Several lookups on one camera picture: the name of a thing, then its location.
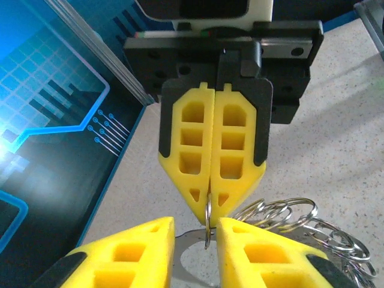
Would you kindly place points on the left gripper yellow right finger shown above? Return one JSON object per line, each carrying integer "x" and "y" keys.
{"x": 264, "y": 258}

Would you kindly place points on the aluminium side rail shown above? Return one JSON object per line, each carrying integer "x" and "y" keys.
{"x": 372, "y": 24}

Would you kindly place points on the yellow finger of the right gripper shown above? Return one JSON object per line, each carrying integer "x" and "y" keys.
{"x": 177, "y": 168}
{"x": 240, "y": 180}

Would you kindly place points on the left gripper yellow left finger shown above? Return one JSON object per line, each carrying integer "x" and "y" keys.
{"x": 129, "y": 255}

